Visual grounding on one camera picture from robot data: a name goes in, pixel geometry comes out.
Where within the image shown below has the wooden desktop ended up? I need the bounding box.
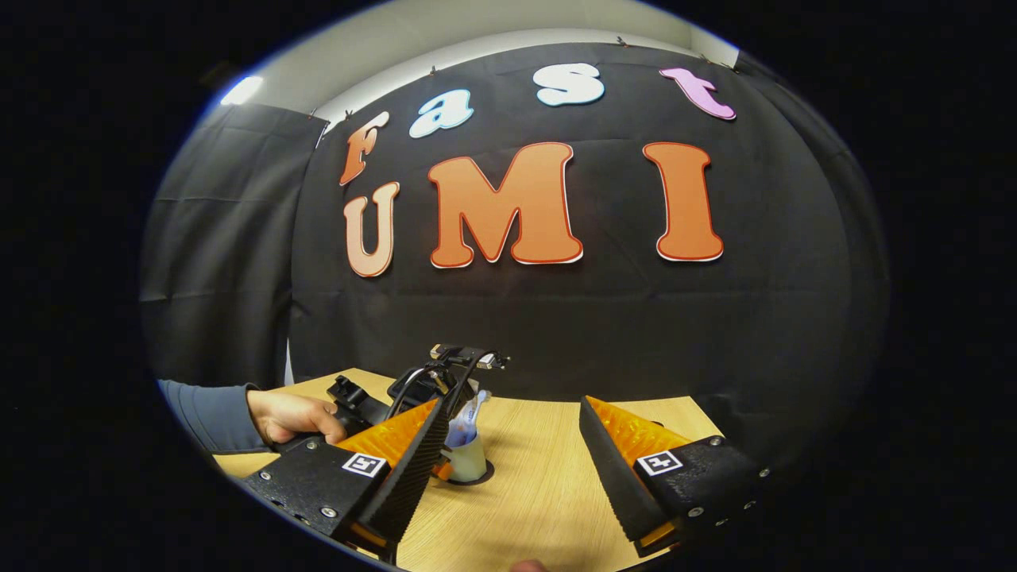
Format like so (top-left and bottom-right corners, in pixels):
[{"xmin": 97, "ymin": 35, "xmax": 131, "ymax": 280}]
[{"xmin": 213, "ymin": 367, "xmax": 725, "ymax": 572}]

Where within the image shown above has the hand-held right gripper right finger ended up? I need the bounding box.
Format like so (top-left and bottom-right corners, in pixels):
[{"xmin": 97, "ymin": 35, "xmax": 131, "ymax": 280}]
[{"xmin": 578, "ymin": 396, "xmax": 770, "ymax": 557}]

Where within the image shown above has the light blue cup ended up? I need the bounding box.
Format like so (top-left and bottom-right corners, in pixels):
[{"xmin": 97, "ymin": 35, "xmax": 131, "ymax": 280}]
[{"xmin": 433, "ymin": 429, "xmax": 488, "ymax": 483}]

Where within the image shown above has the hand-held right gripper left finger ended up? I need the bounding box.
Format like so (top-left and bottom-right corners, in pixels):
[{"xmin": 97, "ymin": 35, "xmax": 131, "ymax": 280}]
[{"xmin": 242, "ymin": 397, "xmax": 450, "ymax": 565}]

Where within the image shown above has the dark round coaster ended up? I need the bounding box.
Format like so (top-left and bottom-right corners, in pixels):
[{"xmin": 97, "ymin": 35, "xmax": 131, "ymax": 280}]
[{"xmin": 443, "ymin": 459, "xmax": 495, "ymax": 487}]

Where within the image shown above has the black backdrop cloth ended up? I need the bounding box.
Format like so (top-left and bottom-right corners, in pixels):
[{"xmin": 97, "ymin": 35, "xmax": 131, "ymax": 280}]
[{"xmin": 139, "ymin": 41, "xmax": 891, "ymax": 477}]

